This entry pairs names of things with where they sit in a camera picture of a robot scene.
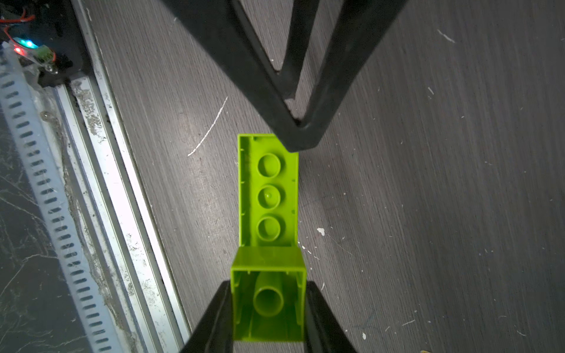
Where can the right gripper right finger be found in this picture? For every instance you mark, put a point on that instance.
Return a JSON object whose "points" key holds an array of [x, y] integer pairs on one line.
{"points": [[323, 333]]}

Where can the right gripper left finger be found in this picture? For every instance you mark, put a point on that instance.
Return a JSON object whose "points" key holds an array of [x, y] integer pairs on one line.
{"points": [[214, 332]]}

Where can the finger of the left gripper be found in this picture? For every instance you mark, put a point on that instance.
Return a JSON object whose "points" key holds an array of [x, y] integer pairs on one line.
{"points": [[224, 31]]}

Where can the lime square lego brick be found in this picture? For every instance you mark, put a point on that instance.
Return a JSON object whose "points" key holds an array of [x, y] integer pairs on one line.
{"points": [[268, 286]]}

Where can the lime long lego brick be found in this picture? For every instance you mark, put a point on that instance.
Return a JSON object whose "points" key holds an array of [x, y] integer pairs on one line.
{"points": [[268, 192]]}

